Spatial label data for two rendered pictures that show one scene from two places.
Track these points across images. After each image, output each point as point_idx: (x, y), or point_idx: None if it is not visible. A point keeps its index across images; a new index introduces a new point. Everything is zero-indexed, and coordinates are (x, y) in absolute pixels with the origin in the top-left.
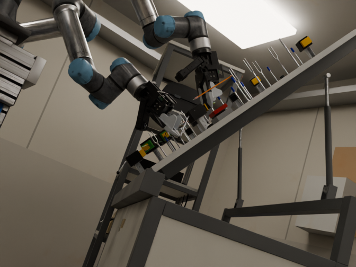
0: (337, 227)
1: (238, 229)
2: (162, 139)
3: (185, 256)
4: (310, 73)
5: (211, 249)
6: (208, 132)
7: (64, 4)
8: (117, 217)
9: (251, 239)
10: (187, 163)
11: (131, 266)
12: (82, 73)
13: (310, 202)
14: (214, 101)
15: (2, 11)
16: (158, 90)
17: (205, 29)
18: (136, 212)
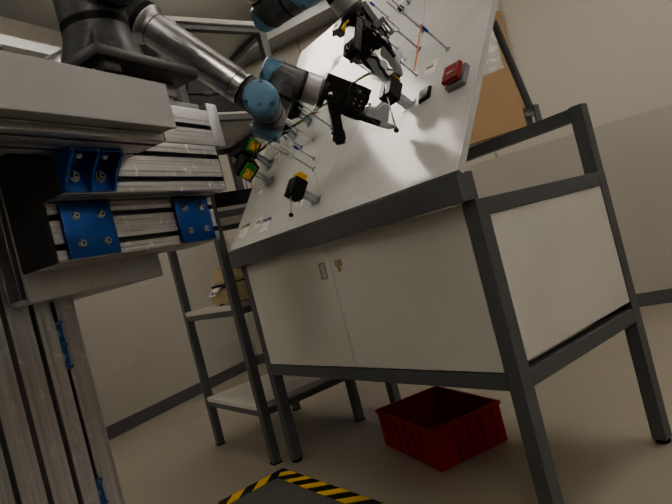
0: (577, 140)
1: (538, 187)
2: (252, 154)
3: (522, 241)
4: None
5: (532, 220)
6: (475, 100)
7: (145, 8)
8: (266, 273)
9: (550, 190)
10: None
11: (498, 281)
12: (275, 100)
13: (511, 133)
14: (390, 68)
15: (140, 53)
16: (348, 82)
17: None
18: (406, 236)
